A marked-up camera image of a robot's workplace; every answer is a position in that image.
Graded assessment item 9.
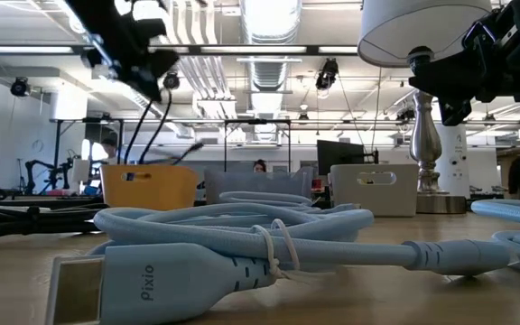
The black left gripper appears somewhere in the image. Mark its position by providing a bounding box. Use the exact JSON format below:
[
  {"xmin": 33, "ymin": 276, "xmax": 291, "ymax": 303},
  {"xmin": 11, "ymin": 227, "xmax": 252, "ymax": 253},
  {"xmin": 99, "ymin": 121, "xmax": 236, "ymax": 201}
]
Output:
[{"xmin": 64, "ymin": 0, "xmax": 181, "ymax": 103}]

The light blue cable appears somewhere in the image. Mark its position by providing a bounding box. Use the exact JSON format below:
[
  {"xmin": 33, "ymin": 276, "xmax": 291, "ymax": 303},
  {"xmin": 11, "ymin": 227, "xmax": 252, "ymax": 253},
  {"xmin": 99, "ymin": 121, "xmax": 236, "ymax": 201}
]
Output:
[
  {"xmin": 470, "ymin": 198, "xmax": 520, "ymax": 277},
  {"xmin": 218, "ymin": 190, "xmax": 360, "ymax": 214},
  {"xmin": 45, "ymin": 201, "xmax": 516, "ymax": 325}
]

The white-shaded silver table lamp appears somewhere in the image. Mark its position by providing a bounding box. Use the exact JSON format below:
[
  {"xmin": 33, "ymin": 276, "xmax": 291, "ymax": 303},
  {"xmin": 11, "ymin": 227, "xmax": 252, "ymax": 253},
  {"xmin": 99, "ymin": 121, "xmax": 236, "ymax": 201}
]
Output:
[{"xmin": 357, "ymin": 0, "xmax": 494, "ymax": 216}]

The yellow plastic bin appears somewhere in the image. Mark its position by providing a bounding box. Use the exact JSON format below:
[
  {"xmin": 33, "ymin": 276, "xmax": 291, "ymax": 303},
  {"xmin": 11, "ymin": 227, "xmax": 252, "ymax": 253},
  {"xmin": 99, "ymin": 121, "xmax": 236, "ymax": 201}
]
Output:
[{"xmin": 100, "ymin": 163, "xmax": 200, "ymax": 212}]

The black computer monitor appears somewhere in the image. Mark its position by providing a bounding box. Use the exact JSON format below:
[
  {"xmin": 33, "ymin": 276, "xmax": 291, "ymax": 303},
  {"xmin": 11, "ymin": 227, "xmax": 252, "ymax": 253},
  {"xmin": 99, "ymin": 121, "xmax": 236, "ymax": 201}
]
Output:
[{"xmin": 316, "ymin": 139, "xmax": 366, "ymax": 177}]

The white plastic bin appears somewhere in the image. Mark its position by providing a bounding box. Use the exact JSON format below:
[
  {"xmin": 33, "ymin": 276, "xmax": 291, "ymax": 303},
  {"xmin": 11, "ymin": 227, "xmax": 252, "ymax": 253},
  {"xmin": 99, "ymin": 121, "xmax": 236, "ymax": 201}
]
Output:
[{"xmin": 330, "ymin": 162, "xmax": 420, "ymax": 218}]

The grey plastic bin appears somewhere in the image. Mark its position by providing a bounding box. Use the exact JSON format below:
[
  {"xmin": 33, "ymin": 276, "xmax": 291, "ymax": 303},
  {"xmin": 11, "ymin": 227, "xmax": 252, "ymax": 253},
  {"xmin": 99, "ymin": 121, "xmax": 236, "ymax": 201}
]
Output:
[{"xmin": 203, "ymin": 166, "xmax": 314, "ymax": 205}]

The black rig-mounted camera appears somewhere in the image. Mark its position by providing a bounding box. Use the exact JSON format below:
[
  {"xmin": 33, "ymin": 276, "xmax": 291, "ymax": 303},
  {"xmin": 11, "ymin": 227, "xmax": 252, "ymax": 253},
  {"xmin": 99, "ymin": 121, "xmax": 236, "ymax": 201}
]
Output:
[
  {"xmin": 10, "ymin": 76, "xmax": 31, "ymax": 98},
  {"xmin": 162, "ymin": 70, "xmax": 181, "ymax": 91},
  {"xmin": 314, "ymin": 57, "xmax": 340, "ymax": 91}
]

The black background rig frame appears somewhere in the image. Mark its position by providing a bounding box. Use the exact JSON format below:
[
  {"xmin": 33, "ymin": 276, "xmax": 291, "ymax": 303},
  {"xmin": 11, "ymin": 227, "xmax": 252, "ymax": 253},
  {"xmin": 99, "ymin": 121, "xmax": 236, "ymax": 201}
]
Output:
[
  {"xmin": 223, "ymin": 118, "xmax": 293, "ymax": 172},
  {"xmin": 50, "ymin": 117, "xmax": 125, "ymax": 190}
]

